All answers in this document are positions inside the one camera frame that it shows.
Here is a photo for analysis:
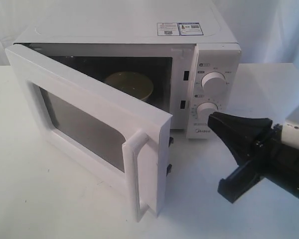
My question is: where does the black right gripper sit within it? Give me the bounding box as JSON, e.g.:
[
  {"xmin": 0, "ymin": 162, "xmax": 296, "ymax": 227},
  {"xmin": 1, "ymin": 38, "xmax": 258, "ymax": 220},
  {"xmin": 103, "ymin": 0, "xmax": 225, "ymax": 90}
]
[{"xmin": 208, "ymin": 112, "xmax": 299, "ymax": 203}]

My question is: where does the white microwave door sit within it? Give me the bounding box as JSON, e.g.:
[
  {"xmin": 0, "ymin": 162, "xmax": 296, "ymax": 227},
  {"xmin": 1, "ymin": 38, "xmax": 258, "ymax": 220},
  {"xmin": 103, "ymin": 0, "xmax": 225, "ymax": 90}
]
[{"xmin": 5, "ymin": 44, "xmax": 172, "ymax": 220}]

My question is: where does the cream ceramic bowl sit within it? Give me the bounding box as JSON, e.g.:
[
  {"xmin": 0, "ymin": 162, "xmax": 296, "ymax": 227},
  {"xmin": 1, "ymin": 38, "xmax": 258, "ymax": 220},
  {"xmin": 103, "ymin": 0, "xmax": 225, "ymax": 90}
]
[{"xmin": 104, "ymin": 71, "xmax": 154, "ymax": 101}]

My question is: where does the white microwave oven body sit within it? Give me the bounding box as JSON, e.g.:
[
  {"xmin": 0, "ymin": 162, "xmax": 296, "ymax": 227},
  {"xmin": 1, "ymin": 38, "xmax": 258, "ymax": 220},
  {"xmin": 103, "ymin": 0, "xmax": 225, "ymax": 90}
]
[{"xmin": 12, "ymin": 0, "xmax": 241, "ymax": 139}]

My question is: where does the lower white control knob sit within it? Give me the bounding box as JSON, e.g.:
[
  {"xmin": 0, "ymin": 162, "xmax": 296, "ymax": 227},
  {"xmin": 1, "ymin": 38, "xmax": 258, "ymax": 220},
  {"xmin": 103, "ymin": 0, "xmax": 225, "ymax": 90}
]
[{"xmin": 196, "ymin": 102, "xmax": 218, "ymax": 121}]

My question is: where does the white control knob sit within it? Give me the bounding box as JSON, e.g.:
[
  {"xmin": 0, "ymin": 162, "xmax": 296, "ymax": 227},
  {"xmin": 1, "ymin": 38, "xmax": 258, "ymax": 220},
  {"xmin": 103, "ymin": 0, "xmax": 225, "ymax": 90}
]
[
  {"xmin": 196, "ymin": 102, "xmax": 218, "ymax": 121},
  {"xmin": 201, "ymin": 72, "xmax": 226, "ymax": 94}
]

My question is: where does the upper white control knob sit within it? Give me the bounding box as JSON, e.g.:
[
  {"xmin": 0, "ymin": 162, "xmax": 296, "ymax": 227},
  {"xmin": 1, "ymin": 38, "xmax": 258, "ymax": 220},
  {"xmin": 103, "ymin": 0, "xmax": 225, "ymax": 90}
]
[{"xmin": 201, "ymin": 72, "xmax": 226, "ymax": 94}]

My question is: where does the blue white warning sticker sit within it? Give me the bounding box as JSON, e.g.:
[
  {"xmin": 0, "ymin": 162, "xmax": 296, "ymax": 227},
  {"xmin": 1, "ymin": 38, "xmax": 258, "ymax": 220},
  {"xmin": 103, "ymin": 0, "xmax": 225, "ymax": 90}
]
[{"xmin": 157, "ymin": 22, "xmax": 204, "ymax": 36}]

